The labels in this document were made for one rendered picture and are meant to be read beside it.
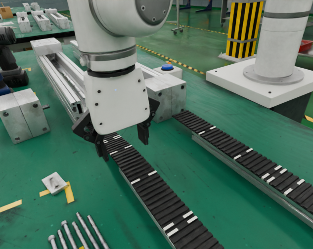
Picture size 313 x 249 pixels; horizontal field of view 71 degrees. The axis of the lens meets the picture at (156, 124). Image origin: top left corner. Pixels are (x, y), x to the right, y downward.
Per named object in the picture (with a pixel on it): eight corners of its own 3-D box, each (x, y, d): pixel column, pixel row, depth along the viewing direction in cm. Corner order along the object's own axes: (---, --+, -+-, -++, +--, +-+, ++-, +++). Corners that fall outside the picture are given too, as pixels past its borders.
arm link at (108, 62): (85, 58, 28) (90, 80, 29) (146, 46, 31) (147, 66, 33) (69, 46, 34) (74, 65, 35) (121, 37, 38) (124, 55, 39)
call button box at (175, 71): (182, 85, 82) (183, 68, 78) (160, 91, 77) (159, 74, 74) (170, 79, 87) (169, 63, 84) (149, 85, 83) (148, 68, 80)
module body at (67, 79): (113, 120, 63) (108, 92, 58) (78, 132, 58) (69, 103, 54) (57, 59, 121) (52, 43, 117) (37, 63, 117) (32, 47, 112)
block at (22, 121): (60, 128, 61) (49, 96, 55) (14, 145, 55) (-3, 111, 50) (50, 114, 67) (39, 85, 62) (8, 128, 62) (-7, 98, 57)
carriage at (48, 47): (65, 57, 101) (60, 42, 98) (39, 62, 97) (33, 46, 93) (58, 51, 113) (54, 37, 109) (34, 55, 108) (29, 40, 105)
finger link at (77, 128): (65, 116, 33) (79, 144, 37) (111, 97, 36) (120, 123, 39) (63, 113, 34) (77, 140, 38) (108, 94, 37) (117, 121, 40)
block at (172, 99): (192, 110, 65) (193, 79, 60) (156, 123, 60) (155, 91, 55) (174, 99, 72) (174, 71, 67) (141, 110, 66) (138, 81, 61)
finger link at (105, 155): (84, 138, 36) (92, 168, 39) (103, 131, 37) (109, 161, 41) (78, 129, 38) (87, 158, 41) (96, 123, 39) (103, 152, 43)
